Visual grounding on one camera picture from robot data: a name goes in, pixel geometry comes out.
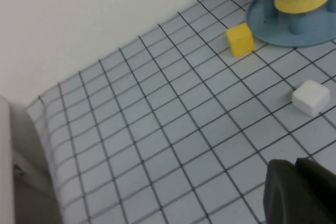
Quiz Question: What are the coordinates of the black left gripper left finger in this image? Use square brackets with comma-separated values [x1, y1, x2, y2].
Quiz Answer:
[263, 158, 324, 224]

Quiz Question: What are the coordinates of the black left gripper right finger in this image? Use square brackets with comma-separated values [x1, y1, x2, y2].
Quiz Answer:
[296, 157, 336, 224]

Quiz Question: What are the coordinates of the blue cup stand with pegs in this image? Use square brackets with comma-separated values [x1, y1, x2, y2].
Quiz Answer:
[245, 0, 336, 48]

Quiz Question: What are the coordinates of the white foam cube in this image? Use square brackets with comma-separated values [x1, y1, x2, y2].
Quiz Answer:
[291, 79, 331, 117]

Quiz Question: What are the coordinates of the yellow foam cube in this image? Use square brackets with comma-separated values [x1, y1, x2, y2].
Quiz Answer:
[225, 23, 256, 57]

